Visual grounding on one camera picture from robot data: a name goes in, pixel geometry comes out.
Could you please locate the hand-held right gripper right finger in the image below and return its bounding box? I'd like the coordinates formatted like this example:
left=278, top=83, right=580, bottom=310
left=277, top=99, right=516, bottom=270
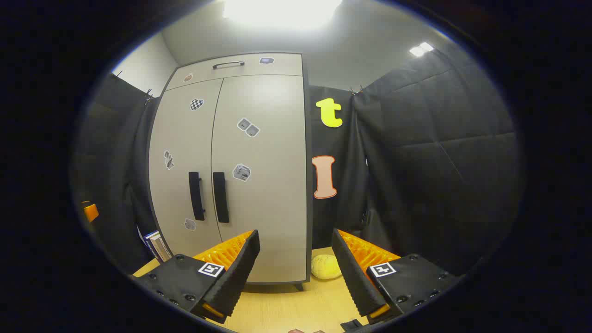
left=332, top=228, right=463, bottom=324

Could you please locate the white book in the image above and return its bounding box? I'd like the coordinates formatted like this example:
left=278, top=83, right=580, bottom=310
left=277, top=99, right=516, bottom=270
left=149, top=230, right=173, bottom=263

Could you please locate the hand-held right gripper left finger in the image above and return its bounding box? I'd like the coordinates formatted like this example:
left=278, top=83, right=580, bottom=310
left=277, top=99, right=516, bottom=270
left=132, top=230, right=261, bottom=324

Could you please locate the grey cabinet drawer front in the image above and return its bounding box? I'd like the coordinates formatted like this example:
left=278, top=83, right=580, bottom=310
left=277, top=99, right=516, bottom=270
left=165, top=52, right=303, bottom=91

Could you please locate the large ceiling light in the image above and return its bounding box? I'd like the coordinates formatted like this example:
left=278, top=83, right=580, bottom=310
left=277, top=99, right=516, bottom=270
left=222, top=0, right=343, bottom=28

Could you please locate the black backdrop cloth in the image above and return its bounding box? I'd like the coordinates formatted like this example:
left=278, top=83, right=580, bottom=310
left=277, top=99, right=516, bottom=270
left=69, top=46, right=525, bottom=278

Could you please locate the grey cabinet door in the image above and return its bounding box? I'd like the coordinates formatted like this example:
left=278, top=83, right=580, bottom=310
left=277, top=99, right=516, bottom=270
left=211, top=74, right=309, bottom=284
left=148, top=79, right=224, bottom=259

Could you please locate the blue book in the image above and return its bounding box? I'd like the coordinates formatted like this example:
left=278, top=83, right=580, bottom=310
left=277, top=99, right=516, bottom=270
left=139, top=231, right=160, bottom=263

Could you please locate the yellow plush ball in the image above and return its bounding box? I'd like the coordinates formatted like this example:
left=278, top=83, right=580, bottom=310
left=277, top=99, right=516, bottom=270
left=311, top=254, right=343, bottom=280

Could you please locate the grey double-door shoe cabinet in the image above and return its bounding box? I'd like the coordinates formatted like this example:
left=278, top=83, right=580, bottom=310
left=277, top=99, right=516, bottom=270
left=147, top=52, right=313, bottom=292

